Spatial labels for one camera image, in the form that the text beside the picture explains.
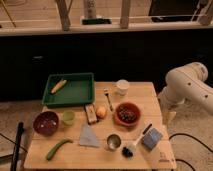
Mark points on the green cucumber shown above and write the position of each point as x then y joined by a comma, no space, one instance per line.
56,147

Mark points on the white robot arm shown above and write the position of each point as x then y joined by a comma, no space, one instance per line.
185,82

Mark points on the green base white post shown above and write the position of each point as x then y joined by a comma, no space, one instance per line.
90,15

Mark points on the brown wooden block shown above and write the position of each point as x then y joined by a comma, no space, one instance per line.
90,113

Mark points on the green plastic tray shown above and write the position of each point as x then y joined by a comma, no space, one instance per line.
78,90

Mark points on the grey towel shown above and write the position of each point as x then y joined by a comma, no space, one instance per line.
88,137

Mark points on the black pole stand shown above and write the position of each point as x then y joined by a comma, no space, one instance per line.
15,155

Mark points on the blue sponge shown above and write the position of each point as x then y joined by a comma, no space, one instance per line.
151,139

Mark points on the white plastic cup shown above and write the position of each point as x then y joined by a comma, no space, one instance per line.
122,87

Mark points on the yellow corn cob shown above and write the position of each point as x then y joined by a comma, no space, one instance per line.
59,85

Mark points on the dark red bowl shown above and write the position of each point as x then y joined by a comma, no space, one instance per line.
46,123

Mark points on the small green cup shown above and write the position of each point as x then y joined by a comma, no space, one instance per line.
68,118

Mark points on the silver metal cup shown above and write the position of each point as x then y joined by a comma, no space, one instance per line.
113,142

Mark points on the terracotta bowl with grapes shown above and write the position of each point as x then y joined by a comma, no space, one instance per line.
127,114

